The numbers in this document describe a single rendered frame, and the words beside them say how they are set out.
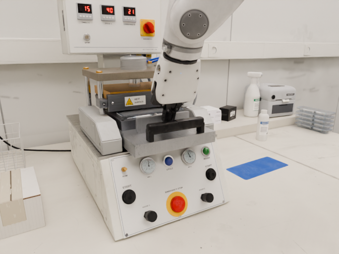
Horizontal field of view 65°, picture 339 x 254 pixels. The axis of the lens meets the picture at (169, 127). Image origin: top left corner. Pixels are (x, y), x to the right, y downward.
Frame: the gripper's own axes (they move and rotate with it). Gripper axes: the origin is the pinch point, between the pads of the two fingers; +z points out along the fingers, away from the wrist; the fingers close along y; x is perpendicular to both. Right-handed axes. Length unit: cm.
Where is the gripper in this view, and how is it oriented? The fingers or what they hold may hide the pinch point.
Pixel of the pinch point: (168, 116)
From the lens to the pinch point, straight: 65.4
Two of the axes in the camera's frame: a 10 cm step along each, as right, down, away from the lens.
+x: -4.6, -5.6, 6.9
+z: -1.7, 8.2, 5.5
